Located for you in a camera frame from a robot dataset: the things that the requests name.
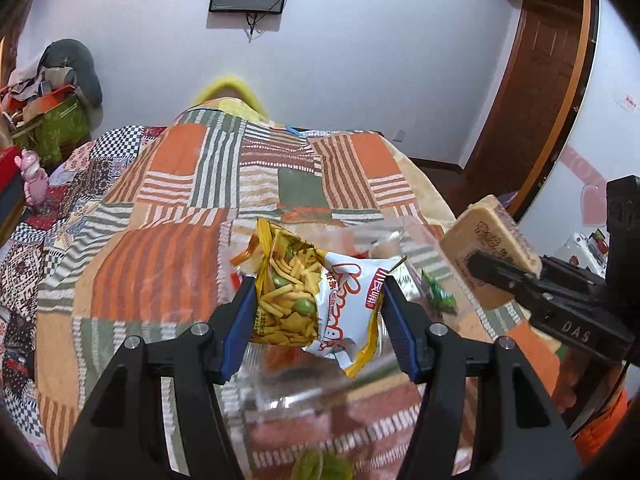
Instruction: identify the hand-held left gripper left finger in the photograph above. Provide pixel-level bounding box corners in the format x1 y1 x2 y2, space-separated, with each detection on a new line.
57 275 258 480

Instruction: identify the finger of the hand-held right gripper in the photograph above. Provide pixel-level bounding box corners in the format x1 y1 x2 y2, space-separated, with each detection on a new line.
539 255 609 294
466 251 552 312

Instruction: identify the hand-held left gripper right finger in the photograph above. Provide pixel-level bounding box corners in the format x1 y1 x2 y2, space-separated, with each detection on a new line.
381 276 582 480

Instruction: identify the beige cracker packet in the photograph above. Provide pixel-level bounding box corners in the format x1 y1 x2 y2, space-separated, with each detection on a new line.
439 194 544 312

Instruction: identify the small green snack packet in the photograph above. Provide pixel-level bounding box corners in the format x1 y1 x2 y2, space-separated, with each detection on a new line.
421 269 459 314

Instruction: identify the yellow mixed snack bag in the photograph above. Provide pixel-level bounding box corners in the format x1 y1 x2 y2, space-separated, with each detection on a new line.
230 217 409 379

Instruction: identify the clear plastic container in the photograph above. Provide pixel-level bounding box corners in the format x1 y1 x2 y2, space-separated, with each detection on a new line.
217 215 468 480

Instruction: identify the white appliance with stickers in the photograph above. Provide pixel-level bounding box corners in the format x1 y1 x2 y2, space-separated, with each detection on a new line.
559 231 609 274

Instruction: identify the orange green striped blanket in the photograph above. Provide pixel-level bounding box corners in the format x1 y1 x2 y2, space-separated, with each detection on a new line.
34 104 563 480

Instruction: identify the white cabinet with stickers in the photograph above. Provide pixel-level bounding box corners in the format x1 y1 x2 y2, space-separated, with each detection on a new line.
515 0 640 283

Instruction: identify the light green snack packet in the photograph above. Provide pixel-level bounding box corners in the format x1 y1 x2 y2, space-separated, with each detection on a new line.
292 452 352 480

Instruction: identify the brown wooden door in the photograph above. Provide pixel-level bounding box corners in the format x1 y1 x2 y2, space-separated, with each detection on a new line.
459 0 602 222

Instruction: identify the checked patchwork quilt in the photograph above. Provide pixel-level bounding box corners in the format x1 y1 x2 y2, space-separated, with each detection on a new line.
0 124 172 463

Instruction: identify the yellow padded headboard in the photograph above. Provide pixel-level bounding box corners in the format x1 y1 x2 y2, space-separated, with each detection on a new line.
192 73 269 122

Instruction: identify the pink plush toy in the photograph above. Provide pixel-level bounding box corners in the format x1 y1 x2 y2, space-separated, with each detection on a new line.
14 149 50 209

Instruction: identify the green patterned box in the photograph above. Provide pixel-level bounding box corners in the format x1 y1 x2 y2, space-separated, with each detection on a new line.
36 97 92 167

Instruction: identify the red flat box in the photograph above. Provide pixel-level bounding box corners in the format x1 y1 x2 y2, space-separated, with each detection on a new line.
0 144 24 197

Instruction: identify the orange cardboard box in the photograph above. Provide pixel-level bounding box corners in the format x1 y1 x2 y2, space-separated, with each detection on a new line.
24 85 77 117

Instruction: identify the pile of household clutter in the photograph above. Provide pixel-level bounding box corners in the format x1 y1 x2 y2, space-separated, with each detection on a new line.
0 67 76 131

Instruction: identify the black monitor cable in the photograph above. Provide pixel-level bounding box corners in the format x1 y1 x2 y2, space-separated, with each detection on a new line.
244 12 266 44

